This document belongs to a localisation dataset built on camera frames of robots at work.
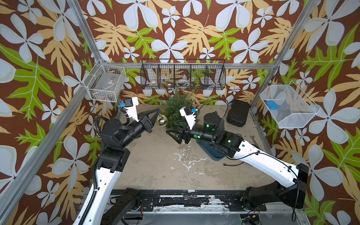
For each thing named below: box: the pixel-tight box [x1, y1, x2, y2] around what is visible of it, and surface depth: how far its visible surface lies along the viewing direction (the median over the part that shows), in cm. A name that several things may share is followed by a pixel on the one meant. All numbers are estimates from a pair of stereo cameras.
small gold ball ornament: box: [156, 114, 168, 128], surface depth 63 cm
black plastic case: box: [226, 99, 250, 128], surface depth 110 cm
